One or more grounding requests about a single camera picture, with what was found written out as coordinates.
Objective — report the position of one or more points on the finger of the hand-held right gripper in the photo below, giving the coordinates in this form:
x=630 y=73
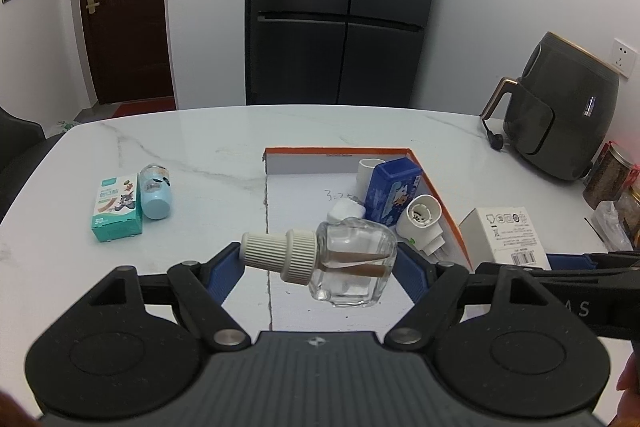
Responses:
x=570 y=261
x=590 y=278

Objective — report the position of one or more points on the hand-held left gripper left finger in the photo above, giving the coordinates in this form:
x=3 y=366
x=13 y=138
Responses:
x=225 y=272

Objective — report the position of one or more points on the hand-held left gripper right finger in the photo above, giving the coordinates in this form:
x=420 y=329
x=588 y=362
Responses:
x=412 y=272

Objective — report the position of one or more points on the white plug-in heater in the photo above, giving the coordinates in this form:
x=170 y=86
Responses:
x=367 y=174
x=420 y=217

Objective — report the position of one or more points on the clear glass bottle white cap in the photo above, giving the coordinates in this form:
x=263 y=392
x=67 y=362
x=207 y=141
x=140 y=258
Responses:
x=350 y=252

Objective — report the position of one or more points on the white printed carton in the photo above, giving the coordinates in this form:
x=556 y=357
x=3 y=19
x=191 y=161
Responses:
x=500 y=232

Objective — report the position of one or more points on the blue plastic box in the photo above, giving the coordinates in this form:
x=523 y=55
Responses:
x=390 y=192

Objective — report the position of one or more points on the white square power adapter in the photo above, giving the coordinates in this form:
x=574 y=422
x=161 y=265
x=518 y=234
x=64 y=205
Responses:
x=345 y=209

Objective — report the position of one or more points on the white box with orange rim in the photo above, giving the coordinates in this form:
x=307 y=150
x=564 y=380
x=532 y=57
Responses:
x=300 y=207

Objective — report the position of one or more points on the person's right hand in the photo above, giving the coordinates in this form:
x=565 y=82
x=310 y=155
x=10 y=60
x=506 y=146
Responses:
x=631 y=387

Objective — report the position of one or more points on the clear plastic wrapped packet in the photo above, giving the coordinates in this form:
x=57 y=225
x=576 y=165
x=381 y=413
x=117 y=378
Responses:
x=612 y=224

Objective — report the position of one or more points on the glass jar brown contents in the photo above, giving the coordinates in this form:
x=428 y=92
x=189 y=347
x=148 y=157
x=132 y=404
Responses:
x=632 y=202

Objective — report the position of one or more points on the glass jar dark contents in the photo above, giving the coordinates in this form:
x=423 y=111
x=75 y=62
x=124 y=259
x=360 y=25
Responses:
x=607 y=174

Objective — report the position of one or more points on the light blue bottle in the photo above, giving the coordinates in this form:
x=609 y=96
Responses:
x=155 y=199

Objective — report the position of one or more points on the teal printed carton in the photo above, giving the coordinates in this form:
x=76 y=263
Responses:
x=115 y=212

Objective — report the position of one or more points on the dark grey air fryer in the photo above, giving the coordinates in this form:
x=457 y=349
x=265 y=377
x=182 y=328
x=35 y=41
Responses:
x=565 y=107

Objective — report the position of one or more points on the red door mat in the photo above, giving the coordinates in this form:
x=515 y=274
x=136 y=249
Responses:
x=142 y=107

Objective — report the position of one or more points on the white plastic bag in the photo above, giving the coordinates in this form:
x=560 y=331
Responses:
x=65 y=126

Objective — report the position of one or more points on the black chair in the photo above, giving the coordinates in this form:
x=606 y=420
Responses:
x=20 y=147

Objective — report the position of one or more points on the dark brown door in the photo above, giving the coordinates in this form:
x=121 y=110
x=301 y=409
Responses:
x=125 y=7

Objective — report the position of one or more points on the white wall socket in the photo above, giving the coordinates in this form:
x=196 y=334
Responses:
x=626 y=54

